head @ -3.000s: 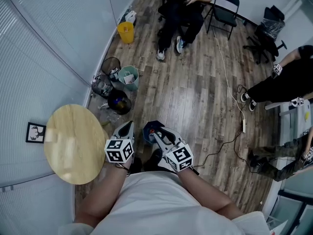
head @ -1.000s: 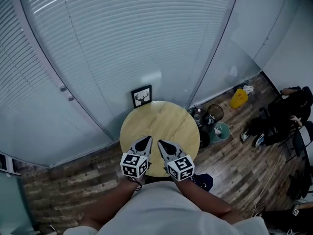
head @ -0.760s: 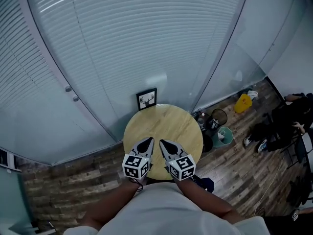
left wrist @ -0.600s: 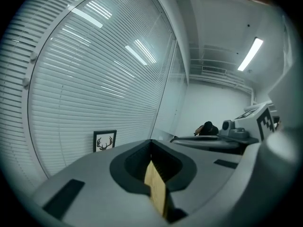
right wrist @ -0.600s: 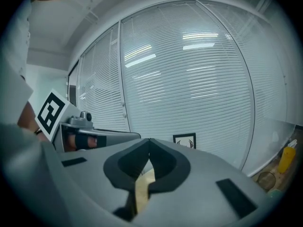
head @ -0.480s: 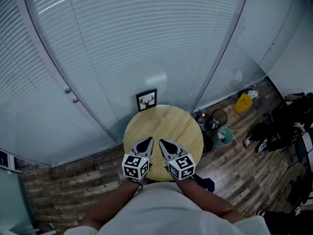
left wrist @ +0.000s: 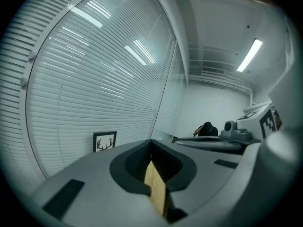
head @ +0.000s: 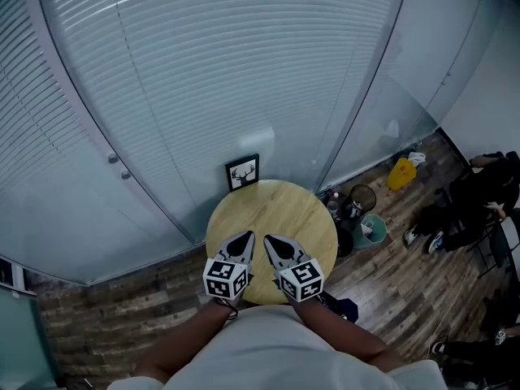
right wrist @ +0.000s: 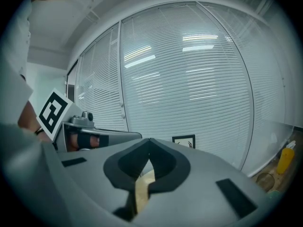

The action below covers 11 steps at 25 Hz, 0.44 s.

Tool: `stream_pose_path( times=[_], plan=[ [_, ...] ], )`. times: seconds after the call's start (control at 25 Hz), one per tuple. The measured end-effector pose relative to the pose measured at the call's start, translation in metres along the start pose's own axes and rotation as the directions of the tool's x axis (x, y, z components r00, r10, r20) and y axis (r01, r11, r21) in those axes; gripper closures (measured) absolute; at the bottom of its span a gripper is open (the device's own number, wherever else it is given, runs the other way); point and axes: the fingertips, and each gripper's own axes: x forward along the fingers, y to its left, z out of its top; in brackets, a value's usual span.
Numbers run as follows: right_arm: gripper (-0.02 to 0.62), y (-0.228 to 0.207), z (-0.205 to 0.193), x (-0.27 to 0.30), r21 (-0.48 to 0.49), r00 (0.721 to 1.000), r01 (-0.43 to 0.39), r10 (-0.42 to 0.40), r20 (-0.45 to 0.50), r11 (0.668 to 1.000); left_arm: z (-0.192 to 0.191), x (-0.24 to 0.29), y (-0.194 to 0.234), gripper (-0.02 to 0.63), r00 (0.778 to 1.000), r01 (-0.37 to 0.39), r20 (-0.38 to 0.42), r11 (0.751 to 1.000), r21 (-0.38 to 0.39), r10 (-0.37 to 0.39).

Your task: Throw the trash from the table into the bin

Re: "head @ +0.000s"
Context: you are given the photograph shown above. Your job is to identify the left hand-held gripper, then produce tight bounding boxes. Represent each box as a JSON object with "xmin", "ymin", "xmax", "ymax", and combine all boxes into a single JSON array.
[{"xmin": 201, "ymin": 230, "xmax": 257, "ymax": 301}]

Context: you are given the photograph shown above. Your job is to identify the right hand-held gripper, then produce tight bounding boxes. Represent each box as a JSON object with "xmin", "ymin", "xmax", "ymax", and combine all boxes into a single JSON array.
[{"xmin": 263, "ymin": 234, "xmax": 325, "ymax": 303}]

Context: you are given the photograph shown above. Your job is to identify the person's right forearm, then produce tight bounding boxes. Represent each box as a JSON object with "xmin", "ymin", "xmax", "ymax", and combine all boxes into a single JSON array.
[{"xmin": 290, "ymin": 297, "xmax": 407, "ymax": 373}]

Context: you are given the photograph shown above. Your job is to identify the person's left forearm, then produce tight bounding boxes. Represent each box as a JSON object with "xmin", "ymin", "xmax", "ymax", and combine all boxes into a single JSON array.
[{"xmin": 133, "ymin": 298, "xmax": 236, "ymax": 384}]

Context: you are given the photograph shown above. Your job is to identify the round wooden table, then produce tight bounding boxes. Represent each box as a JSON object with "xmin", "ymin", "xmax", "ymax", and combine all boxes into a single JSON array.
[{"xmin": 205, "ymin": 179, "xmax": 339, "ymax": 305}]

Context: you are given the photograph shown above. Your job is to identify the glossy black waste bin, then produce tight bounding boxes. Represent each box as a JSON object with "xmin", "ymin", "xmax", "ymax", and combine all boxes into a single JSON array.
[{"xmin": 336, "ymin": 227, "xmax": 354, "ymax": 258}]

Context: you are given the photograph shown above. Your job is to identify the black mesh waste bin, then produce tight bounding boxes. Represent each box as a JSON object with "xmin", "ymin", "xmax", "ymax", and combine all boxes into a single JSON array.
[
  {"xmin": 343, "ymin": 184, "xmax": 378, "ymax": 221},
  {"xmin": 324, "ymin": 191, "xmax": 350, "ymax": 221}
]

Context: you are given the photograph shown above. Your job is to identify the black framed deer picture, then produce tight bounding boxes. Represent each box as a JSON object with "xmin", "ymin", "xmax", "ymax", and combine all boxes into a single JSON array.
[{"xmin": 224, "ymin": 153, "xmax": 260, "ymax": 193}]

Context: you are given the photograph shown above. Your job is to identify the teal octagonal waste bin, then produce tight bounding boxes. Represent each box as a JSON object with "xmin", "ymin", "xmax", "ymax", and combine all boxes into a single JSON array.
[{"xmin": 352, "ymin": 213, "xmax": 388, "ymax": 249}]

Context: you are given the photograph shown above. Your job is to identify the person's white shirt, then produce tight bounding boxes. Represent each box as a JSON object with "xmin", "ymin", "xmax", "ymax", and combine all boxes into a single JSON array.
[{"xmin": 107, "ymin": 305, "xmax": 448, "ymax": 390}]

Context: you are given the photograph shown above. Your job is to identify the yellow waste bin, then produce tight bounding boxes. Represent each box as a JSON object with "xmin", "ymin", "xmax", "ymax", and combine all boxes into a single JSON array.
[{"xmin": 385, "ymin": 157, "xmax": 418, "ymax": 192}]

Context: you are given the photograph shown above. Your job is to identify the white window blinds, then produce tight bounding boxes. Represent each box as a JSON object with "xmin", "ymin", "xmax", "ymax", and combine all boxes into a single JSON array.
[{"xmin": 0, "ymin": 0, "xmax": 411, "ymax": 284}]

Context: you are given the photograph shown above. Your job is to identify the black folding chair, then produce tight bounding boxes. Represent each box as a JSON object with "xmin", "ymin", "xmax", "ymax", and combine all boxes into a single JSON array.
[{"xmin": 466, "ymin": 207, "xmax": 520, "ymax": 280}]

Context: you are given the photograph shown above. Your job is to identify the black wrist cord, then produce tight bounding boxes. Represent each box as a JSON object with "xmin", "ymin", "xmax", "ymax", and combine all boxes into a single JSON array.
[{"xmin": 214, "ymin": 297, "xmax": 240, "ymax": 321}]

